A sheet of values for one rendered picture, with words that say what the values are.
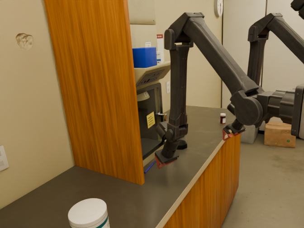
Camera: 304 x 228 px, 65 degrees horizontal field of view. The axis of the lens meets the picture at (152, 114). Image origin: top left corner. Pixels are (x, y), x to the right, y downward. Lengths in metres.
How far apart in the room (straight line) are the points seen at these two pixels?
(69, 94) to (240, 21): 3.22
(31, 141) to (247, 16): 3.49
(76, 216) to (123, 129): 0.46
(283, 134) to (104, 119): 3.10
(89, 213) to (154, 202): 0.35
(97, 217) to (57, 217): 0.34
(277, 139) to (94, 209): 3.35
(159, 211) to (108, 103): 0.54
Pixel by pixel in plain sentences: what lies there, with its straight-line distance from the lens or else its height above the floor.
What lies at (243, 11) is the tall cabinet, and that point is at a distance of 4.12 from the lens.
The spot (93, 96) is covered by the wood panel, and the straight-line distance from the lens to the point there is 1.23.
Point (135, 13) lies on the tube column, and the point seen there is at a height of 1.76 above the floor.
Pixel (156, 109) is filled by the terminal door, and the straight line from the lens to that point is 1.41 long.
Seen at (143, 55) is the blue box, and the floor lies 1.57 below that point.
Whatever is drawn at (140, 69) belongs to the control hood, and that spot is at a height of 1.50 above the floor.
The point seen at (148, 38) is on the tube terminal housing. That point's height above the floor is 1.64.
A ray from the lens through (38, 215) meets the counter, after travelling 1.23.
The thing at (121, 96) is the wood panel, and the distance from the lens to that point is 1.11.
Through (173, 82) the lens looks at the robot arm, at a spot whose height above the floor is 1.47.
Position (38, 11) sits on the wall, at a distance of 1.42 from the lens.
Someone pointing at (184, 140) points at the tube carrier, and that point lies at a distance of 1.57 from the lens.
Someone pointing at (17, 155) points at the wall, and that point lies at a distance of 1.36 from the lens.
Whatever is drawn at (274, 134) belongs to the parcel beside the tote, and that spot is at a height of 0.19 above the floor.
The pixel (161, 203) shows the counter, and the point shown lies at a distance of 1.12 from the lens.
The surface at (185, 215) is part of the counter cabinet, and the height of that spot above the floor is 0.74.
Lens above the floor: 1.63
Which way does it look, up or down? 17 degrees down
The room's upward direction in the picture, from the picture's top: 4 degrees counter-clockwise
